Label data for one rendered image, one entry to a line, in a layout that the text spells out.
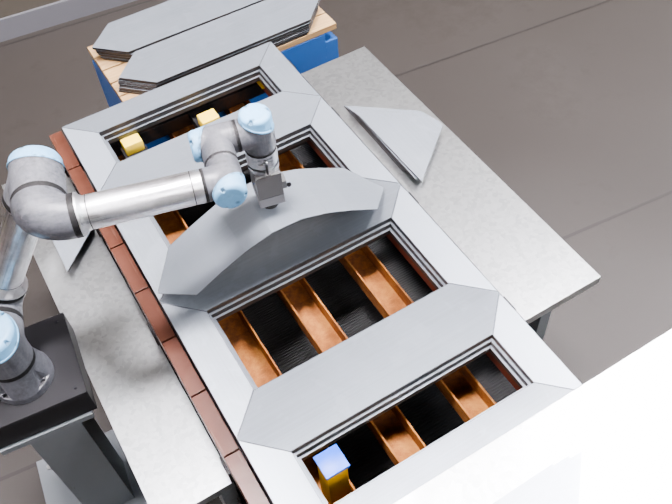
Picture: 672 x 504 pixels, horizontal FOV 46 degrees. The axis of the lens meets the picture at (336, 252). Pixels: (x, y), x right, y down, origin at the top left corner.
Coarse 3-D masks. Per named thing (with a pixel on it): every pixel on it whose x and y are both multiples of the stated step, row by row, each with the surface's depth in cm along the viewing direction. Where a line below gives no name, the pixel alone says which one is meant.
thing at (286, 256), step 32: (192, 96) 252; (128, 128) 246; (384, 192) 221; (320, 224) 215; (352, 224) 214; (384, 224) 216; (256, 256) 210; (288, 256) 209; (320, 256) 210; (416, 256) 210; (224, 288) 204; (256, 288) 205; (480, 352) 192; (416, 384) 186; (352, 416) 180; (320, 448) 179
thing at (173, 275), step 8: (168, 248) 203; (168, 256) 203; (168, 264) 202; (176, 264) 200; (168, 272) 201; (176, 272) 199; (168, 280) 200; (176, 280) 198; (184, 280) 197; (168, 288) 199; (176, 288) 198; (184, 288) 196; (192, 288) 195
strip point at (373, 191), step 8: (344, 168) 218; (352, 176) 217; (360, 176) 218; (360, 184) 215; (368, 184) 217; (376, 184) 219; (368, 192) 213; (376, 192) 215; (376, 200) 212; (376, 208) 208
